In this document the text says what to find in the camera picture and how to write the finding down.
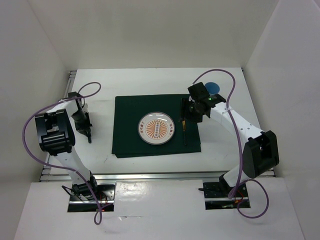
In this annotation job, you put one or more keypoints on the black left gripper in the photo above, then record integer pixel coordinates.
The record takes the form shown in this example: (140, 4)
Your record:
(81, 128)

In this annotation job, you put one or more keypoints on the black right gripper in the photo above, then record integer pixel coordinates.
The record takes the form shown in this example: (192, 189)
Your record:
(198, 117)

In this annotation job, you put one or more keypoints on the gold fork dark handle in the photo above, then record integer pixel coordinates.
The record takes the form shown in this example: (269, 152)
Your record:
(89, 138)

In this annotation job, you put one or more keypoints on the gold knife dark handle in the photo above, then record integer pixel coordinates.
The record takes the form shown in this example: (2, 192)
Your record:
(184, 129)

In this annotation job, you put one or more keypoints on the white plate orange sunburst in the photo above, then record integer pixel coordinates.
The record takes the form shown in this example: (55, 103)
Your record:
(156, 128)

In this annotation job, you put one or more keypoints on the dark green cloth placemat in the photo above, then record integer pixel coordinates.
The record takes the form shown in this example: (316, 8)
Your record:
(126, 142)

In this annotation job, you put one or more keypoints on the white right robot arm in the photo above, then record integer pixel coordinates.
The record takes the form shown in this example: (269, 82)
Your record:
(258, 149)

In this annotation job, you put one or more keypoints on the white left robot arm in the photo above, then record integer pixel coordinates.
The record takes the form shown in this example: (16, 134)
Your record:
(56, 137)

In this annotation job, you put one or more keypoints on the blue plastic cup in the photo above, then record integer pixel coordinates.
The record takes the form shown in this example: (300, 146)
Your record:
(212, 88)

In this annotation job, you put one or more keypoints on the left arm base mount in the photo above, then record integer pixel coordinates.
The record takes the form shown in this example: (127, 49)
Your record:
(84, 201)

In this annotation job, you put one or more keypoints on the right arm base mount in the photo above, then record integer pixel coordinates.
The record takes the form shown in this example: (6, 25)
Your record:
(216, 199)

